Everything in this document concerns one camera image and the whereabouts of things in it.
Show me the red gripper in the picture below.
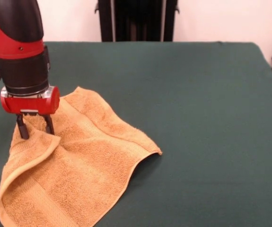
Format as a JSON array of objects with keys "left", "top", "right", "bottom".
[{"left": 0, "top": 85, "right": 61, "bottom": 140}]

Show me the tan terry towel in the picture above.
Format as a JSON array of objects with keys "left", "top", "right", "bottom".
[{"left": 0, "top": 86, "right": 163, "bottom": 227}]

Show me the dark green tablecloth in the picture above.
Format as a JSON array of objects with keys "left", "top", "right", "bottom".
[{"left": 0, "top": 41, "right": 272, "bottom": 227}]

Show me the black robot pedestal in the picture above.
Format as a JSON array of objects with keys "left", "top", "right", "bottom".
[{"left": 94, "top": 0, "right": 180, "bottom": 43}]

